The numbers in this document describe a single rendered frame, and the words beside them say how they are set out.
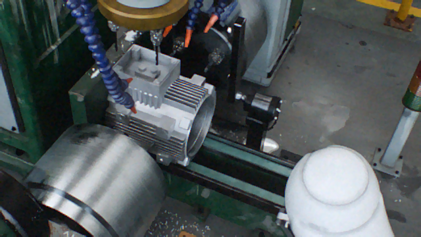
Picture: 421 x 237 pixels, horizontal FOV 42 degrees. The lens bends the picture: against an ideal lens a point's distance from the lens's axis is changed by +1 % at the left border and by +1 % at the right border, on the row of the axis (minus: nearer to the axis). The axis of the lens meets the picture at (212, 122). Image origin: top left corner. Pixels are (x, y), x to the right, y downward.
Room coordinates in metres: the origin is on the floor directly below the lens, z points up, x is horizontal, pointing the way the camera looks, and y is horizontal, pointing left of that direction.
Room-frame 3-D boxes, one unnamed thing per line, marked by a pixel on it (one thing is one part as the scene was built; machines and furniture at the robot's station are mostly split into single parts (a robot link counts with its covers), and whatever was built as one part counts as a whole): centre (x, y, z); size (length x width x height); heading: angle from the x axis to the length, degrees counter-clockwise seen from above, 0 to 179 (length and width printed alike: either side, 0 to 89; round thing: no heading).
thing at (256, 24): (1.21, 0.01, 1.04); 0.41 x 0.25 x 0.25; 160
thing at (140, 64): (0.91, 0.16, 1.11); 0.12 x 0.11 x 0.07; 70
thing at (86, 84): (0.95, 0.27, 0.97); 0.30 x 0.11 x 0.34; 160
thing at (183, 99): (0.90, 0.12, 1.01); 0.20 x 0.19 x 0.19; 70
